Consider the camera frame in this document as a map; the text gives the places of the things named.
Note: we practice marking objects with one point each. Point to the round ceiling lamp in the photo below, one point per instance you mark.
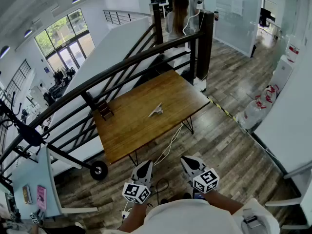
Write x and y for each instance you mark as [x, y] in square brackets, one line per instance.
[4, 52]
[77, 0]
[28, 33]

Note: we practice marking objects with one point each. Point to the black rubber wheel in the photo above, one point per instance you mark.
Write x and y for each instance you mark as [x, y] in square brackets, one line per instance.
[98, 170]

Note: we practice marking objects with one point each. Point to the yellow black floor tape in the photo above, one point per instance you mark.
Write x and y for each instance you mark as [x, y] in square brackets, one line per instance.
[223, 109]

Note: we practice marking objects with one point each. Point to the black chest screen device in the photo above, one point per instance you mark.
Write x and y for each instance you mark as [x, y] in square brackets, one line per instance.
[198, 194]

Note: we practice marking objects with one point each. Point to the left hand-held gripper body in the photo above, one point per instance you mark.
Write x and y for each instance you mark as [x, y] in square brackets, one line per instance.
[136, 191]

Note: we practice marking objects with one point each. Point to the black office chair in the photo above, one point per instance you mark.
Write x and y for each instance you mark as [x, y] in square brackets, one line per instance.
[265, 17]

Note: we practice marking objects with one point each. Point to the person's white shirt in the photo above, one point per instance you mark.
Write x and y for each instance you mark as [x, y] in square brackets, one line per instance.
[190, 218]

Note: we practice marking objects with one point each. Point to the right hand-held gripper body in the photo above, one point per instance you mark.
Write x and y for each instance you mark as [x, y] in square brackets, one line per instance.
[206, 180]

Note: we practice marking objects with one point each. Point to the clear bag of bottles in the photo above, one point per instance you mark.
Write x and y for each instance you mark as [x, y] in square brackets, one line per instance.
[256, 108]

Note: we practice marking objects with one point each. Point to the small dark wooden rack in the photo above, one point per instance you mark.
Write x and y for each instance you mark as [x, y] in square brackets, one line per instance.
[105, 110]

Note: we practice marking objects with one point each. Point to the white paper notice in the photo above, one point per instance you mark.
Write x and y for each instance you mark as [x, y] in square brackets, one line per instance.
[237, 2]

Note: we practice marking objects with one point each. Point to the large glass window front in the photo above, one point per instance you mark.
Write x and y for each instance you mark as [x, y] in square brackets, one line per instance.
[63, 38]

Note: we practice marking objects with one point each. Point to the pink book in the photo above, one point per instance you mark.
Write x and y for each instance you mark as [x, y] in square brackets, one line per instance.
[41, 197]

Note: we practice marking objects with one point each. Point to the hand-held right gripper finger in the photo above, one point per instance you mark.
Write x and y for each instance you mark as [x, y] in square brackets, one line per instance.
[187, 170]
[198, 163]

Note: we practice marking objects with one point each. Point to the black wall grid railing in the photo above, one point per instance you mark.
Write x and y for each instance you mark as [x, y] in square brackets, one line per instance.
[22, 74]

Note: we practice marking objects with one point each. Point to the white floor appliance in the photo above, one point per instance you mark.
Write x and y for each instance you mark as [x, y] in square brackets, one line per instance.
[282, 72]

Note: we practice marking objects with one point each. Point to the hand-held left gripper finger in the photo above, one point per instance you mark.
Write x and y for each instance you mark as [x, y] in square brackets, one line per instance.
[136, 170]
[149, 175]

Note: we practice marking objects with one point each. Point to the black hairpin table leg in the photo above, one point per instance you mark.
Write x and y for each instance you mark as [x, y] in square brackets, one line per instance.
[189, 125]
[133, 158]

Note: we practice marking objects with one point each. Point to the slim dark wooden post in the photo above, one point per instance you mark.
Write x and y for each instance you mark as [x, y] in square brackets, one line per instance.
[157, 23]

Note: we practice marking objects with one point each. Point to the white box at post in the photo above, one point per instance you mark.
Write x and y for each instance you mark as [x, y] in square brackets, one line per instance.
[200, 84]

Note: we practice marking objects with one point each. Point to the white stand foot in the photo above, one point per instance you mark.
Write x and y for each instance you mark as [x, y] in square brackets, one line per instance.
[65, 158]
[78, 210]

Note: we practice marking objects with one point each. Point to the brown book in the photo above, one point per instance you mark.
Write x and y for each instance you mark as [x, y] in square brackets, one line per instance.
[27, 194]

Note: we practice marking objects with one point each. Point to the person's right forearm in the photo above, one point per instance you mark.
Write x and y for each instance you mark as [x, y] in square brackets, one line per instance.
[219, 201]

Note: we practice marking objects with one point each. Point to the grey metal balcony railing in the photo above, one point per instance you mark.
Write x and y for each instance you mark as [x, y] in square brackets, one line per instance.
[122, 17]

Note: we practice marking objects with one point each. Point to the small white squeegee tool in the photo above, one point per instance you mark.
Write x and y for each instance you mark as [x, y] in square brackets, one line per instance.
[156, 111]

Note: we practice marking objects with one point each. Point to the person's left forearm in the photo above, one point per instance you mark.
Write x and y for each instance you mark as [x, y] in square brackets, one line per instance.
[135, 218]

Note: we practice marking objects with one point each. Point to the small white camera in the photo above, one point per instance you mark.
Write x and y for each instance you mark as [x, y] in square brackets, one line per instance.
[200, 4]

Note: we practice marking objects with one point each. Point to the white partition board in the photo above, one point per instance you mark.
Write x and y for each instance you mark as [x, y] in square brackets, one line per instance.
[287, 121]

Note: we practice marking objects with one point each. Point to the small blue wall sign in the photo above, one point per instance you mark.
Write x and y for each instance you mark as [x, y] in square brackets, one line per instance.
[46, 69]

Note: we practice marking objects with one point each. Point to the thick dark wooden post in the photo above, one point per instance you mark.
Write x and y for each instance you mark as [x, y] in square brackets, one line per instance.
[204, 45]

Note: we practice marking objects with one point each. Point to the wooden table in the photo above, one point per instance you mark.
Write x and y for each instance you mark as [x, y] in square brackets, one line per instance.
[180, 41]

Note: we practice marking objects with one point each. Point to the white power adapter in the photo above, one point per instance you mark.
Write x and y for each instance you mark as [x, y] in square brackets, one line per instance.
[126, 214]

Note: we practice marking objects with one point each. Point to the light blue board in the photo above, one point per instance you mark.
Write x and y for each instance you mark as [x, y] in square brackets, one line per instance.
[31, 169]

